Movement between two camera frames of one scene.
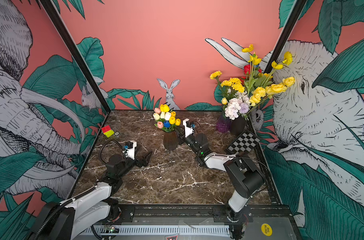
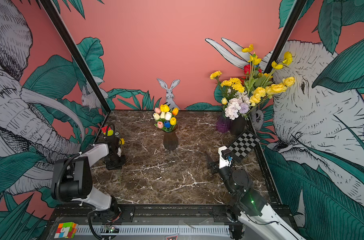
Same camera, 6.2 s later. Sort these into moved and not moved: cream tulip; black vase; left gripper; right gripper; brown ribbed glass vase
Moved: left gripper; right gripper
Not moved: cream tulip; brown ribbed glass vase; black vase
